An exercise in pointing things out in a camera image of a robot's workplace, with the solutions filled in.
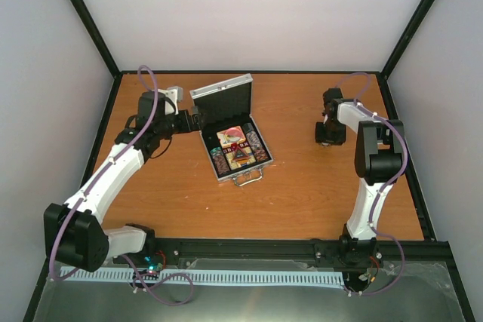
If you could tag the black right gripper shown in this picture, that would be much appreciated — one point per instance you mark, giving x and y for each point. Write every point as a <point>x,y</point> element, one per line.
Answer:
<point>319,137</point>

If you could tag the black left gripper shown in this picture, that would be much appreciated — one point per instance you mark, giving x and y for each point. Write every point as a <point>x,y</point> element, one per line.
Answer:
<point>186,125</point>

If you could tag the chip row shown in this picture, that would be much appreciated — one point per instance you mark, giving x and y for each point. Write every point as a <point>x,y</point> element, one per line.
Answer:
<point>219,160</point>
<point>255,143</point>

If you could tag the aluminium poker set case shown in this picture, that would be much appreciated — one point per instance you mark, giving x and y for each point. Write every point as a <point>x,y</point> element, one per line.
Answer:
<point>228,104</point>

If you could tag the black triangular dealer button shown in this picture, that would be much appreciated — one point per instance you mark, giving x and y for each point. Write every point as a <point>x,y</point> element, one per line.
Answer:
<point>238,152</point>

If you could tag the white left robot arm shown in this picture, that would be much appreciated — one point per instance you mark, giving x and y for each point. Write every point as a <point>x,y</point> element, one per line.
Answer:
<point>73,230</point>

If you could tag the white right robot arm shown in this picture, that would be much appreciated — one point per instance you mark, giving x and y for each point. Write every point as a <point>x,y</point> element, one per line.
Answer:
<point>381,157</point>

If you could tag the pink card deck box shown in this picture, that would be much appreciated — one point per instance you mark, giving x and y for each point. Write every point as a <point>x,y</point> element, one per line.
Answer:
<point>231,135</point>

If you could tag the left controller board with LED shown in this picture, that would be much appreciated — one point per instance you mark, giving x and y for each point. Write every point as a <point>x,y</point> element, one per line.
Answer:
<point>155,263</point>

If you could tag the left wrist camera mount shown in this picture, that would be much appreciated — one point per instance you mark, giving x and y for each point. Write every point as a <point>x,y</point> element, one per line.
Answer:
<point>173,97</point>

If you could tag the right connector with wires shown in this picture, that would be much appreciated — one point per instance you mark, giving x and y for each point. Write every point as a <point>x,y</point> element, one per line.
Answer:
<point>378,269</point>

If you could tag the black aluminium frame rail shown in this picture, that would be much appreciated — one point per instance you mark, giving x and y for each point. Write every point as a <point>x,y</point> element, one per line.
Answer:
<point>264,248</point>

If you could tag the light blue cable duct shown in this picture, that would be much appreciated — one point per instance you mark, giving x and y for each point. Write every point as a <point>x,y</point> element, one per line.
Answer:
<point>230,278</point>

